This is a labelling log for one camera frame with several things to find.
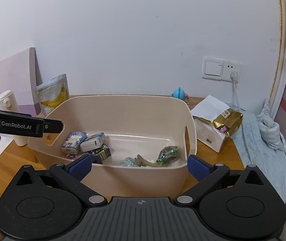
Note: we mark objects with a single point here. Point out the beige plastic storage bin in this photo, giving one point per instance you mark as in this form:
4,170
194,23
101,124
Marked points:
133,125

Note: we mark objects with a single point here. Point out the gold snack bag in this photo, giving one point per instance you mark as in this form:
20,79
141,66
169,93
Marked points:
228,122

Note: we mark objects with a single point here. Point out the blue cartoon figurine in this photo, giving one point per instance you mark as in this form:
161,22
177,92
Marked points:
180,94

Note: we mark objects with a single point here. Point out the blue white porcelain pattern box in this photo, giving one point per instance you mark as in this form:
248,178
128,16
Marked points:
72,143

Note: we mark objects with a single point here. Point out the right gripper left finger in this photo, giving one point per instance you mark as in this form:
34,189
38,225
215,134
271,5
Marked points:
70,177

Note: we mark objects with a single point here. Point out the white thermos bottle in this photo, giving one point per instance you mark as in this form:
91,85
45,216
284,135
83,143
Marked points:
8,103

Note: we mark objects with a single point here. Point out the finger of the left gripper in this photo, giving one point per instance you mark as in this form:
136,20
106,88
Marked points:
52,126

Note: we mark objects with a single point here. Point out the white bed headboard frame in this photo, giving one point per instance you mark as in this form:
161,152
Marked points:
280,74

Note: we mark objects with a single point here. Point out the light blue blanket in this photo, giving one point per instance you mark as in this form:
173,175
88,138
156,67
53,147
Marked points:
260,142

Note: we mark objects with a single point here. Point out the white wall switch socket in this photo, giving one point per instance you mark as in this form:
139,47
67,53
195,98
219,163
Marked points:
220,69

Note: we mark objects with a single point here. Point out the blue orange cartoon box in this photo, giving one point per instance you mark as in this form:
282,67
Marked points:
93,142

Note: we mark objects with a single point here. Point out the white paper bag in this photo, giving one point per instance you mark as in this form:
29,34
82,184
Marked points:
204,115

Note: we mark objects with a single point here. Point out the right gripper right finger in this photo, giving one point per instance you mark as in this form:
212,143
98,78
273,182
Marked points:
209,177

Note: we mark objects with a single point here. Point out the purple white board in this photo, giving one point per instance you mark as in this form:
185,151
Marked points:
18,74

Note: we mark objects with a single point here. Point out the green checked cloth bundle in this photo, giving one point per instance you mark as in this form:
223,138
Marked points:
130,162

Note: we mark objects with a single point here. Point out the green foil snack packet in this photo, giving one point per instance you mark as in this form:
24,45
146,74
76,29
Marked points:
168,155

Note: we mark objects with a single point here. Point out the banana chips pouch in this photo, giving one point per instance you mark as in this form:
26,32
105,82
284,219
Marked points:
52,93

